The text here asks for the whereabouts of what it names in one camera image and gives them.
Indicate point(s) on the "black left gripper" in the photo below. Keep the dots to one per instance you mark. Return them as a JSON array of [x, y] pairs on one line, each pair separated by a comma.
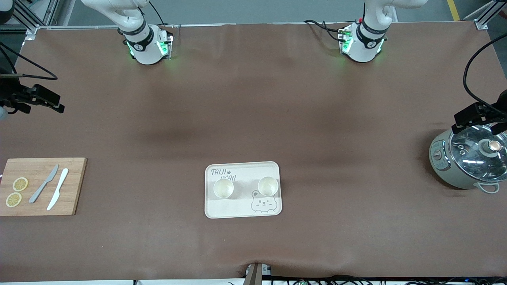
[[500, 107]]

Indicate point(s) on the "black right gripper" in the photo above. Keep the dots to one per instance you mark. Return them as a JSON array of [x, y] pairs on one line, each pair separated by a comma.
[[11, 94]]

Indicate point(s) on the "white IKEA cup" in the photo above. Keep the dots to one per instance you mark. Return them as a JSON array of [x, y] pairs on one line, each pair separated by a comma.
[[268, 187], [223, 189]]

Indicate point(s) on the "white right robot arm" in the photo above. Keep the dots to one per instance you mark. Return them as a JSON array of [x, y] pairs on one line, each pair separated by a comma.
[[146, 51]]

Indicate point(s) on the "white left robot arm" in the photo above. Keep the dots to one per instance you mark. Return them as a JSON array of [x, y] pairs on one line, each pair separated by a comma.
[[362, 49]]

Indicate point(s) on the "grey-green electric pot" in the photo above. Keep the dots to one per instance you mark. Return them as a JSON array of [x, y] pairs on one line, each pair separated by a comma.
[[443, 166]]

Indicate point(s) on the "grey plastic knife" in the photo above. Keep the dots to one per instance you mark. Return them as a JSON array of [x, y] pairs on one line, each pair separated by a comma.
[[41, 188]]

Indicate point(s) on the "lemon slice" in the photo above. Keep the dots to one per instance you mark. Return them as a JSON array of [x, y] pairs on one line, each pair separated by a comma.
[[20, 184], [14, 200]]

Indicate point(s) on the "white plastic knife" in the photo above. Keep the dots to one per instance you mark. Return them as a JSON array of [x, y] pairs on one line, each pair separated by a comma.
[[57, 192]]

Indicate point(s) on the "wooden cutting board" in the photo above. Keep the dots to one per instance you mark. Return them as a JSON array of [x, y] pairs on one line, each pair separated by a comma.
[[75, 190]]

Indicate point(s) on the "brown table cover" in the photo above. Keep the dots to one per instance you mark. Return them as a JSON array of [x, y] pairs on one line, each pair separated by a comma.
[[253, 99]]

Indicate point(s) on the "cream bear print tray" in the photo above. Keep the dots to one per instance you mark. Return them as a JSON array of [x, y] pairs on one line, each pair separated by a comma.
[[241, 208]]

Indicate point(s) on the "aluminium frame corner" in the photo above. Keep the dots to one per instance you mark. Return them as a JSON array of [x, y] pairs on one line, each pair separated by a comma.
[[481, 21], [31, 23]]

